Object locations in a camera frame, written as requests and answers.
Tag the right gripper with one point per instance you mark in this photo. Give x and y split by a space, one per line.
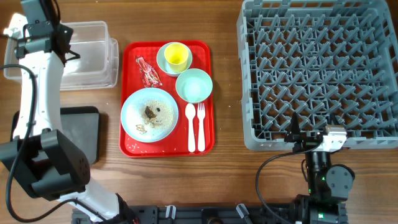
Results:
294 134

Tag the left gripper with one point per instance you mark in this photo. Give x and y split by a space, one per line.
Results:
67 31

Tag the mint green bowl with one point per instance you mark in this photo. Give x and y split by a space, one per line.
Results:
194 85

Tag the red snack wrapper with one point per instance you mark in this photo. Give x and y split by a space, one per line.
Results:
150 77

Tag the large light blue plate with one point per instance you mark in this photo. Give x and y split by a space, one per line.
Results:
130 117

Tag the yellow plastic cup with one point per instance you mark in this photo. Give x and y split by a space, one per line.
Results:
176 55

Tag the food scraps and rice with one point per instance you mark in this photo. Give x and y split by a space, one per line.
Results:
156 117

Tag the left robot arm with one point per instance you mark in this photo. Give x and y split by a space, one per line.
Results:
39 157

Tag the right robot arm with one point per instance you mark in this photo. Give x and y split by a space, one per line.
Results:
328 185

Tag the clear plastic waste bin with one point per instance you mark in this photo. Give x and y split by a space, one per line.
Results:
98 64

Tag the grey dishwasher rack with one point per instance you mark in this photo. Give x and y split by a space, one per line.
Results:
316 59

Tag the black food waste tray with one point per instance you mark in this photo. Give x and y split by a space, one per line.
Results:
81 125

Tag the white plastic fork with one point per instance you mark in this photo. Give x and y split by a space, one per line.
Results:
201 132

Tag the white plastic spoon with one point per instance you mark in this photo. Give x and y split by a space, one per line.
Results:
190 114

